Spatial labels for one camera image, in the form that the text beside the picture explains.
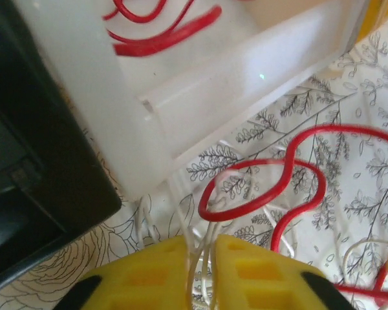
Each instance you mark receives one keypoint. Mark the floral tablecloth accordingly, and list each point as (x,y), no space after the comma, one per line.
(342,113)

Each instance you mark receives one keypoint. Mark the black plastic bin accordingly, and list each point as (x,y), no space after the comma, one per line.
(35,129)

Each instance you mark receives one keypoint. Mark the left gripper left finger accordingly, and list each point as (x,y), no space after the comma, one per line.
(142,284)

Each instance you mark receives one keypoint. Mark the yellow plastic bin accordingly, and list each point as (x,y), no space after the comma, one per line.
(384,13)

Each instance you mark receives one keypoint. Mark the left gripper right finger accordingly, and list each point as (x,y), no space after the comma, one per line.
(265,284)

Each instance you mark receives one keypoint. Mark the white plastic bin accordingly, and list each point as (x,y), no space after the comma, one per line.
(197,97)

